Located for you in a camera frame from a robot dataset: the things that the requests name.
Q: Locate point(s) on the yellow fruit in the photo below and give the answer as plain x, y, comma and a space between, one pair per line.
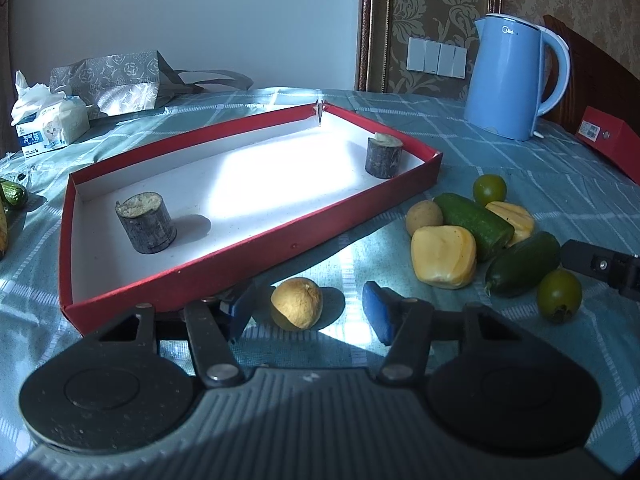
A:
2, 232

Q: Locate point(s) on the grey patterned gift bag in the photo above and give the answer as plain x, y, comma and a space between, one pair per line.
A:
115, 80

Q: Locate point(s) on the dark sugarcane piece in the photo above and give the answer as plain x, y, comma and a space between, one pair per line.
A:
147, 225
384, 157

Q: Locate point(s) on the large yellow jackfruit piece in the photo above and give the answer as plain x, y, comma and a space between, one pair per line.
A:
442, 260

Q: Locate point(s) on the green cucumber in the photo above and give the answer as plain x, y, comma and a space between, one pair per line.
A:
522, 265
12, 195
475, 222

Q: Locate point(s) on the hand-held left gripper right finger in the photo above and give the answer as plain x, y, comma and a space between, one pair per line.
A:
377, 315

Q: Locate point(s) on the white tissue pack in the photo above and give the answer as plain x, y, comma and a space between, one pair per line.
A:
50, 125

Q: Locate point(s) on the white wall light switch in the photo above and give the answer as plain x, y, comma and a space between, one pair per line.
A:
436, 57

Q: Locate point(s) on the red cardboard tray box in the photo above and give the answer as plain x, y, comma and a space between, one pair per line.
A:
250, 180

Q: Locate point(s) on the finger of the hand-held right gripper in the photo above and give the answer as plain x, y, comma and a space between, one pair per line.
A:
600, 265

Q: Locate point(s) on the blue electric kettle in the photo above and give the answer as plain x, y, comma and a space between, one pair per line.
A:
505, 75

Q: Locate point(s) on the green tomato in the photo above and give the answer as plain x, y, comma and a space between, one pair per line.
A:
490, 190
559, 296

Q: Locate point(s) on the small yellow jackfruit piece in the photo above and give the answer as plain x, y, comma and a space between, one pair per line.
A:
517, 217

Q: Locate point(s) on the brown wooden headboard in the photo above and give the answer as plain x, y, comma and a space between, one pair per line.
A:
590, 60

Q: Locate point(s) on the teal checked tablecloth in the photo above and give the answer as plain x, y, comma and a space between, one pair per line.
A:
550, 185

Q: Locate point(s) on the brown round fruit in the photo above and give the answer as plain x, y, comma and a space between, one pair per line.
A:
295, 305
423, 217

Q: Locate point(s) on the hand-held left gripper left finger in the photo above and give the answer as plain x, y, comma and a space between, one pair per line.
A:
242, 310

